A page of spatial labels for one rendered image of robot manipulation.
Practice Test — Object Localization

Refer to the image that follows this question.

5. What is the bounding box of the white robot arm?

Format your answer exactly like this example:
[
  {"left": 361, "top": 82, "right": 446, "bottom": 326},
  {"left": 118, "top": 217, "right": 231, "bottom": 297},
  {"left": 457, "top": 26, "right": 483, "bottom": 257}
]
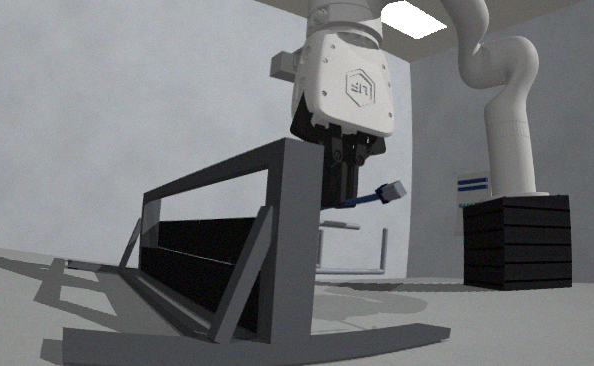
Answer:
[{"left": 270, "top": 0, "right": 549, "bottom": 203}]

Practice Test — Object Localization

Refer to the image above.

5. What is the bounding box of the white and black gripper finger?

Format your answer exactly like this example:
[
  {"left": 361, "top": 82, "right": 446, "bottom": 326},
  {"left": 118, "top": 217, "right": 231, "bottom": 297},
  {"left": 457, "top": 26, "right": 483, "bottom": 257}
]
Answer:
[
  {"left": 290, "top": 91, "right": 347, "bottom": 207},
  {"left": 342, "top": 131, "right": 386, "bottom": 200}
]

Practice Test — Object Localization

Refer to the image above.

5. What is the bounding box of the dark blue cable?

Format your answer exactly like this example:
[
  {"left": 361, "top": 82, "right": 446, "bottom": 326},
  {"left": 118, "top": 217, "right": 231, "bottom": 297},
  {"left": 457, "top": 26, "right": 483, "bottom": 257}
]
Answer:
[{"left": 320, "top": 193, "right": 379, "bottom": 211}]

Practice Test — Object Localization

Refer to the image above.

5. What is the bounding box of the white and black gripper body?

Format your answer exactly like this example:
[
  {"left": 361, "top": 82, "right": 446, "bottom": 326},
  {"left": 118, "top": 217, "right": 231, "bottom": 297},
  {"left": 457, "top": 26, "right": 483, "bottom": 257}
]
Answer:
[{"left": 291, "top": 28, "right": 394, "bottom": 137}]

